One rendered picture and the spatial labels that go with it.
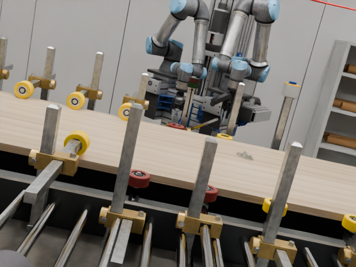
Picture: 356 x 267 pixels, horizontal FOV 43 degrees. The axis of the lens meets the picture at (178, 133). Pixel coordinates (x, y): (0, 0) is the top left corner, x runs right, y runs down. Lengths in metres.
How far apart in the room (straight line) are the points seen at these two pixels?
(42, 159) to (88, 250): 0.30
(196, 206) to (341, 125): 3.97
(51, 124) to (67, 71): 3.88
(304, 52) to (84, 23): 2.38
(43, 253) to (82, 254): 0.11
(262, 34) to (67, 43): 2.90
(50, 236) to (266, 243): 0.65
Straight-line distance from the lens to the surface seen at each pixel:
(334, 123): 5.18
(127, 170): 1.32
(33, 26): 5.31
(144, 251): 1.24
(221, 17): 3.05
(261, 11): 2.65
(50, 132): 1.33
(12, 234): 1.44
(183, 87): 2.63
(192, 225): 1.37
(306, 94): 5.07
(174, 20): 2.86
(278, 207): 1.38
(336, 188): 1.95
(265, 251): 1.43
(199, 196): 1.34
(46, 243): 1.40
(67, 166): 1.34
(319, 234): 1.70
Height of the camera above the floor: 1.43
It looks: 14 degrees down
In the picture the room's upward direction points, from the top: 13 degrees clockwise
